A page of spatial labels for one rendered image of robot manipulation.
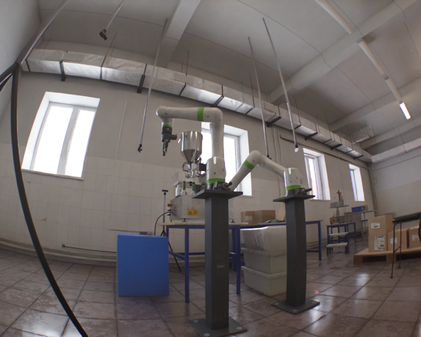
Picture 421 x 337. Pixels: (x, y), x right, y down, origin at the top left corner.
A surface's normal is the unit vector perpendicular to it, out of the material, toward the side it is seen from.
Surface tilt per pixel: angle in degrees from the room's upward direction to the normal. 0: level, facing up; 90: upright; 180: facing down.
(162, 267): 90
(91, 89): 90
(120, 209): 90
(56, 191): 90
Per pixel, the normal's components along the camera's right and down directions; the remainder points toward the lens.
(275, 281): 0.30, -0.18
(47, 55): 0.44, -0.33
